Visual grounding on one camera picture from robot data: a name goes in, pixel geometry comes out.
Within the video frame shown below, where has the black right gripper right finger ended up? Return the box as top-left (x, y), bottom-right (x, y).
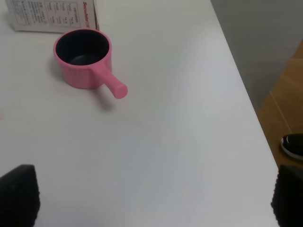
top-left (271, 165), bottom-right (303, 227)

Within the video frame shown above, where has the pink saucepan with dark interior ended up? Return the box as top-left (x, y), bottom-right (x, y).
top-left (53, 29), bottom-right (128, 99)

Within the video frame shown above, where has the black shoe with white sole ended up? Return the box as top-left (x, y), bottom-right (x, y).
top-left (281, 133), bottom-right (303, 161)

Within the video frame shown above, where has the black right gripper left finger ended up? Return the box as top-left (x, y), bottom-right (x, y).
top-left (0, 165), bottom-right (40, 227)

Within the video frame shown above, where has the white printed carton box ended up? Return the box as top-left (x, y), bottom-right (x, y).
top-left (5, 0), bottom-right (99, 33)

